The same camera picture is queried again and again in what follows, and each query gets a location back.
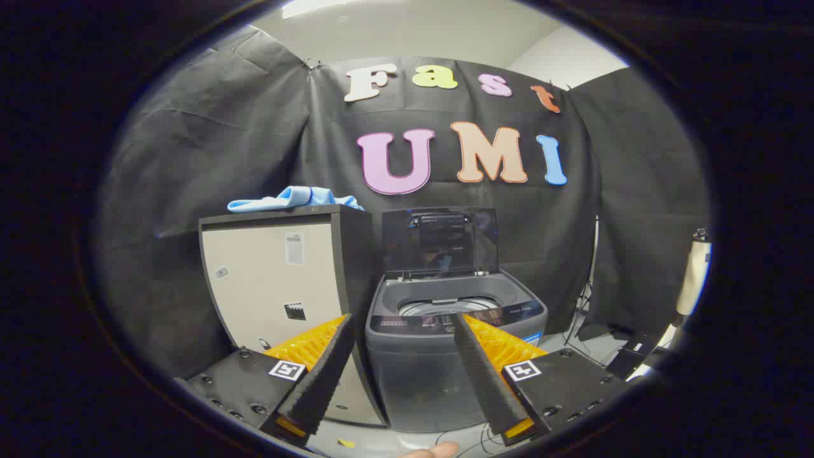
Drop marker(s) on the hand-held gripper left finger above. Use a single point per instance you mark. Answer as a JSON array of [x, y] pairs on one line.
[[321, 375]]

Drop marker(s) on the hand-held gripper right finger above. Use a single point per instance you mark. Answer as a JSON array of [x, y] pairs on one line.
[[486, 375]]

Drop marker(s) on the grey washing machine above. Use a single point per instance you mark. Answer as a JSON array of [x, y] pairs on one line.
[[413, 375]]

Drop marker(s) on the light blue garment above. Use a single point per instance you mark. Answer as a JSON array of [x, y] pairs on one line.
[[292, 198]]

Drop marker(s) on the yellow tape piece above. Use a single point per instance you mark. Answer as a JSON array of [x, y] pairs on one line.
[[346, 443]]

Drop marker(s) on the black box on floor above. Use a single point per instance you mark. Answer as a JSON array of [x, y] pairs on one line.
[[629, 356]]

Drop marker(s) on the black backdrop cloth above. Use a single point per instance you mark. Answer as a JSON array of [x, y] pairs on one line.
[[254, 159]]

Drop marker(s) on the beige cylinder with dark cap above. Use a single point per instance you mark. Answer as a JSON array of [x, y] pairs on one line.
[[693, 273]]

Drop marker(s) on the beige cabinet with dark frame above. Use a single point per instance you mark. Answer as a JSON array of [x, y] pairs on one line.
[[267, 280]]

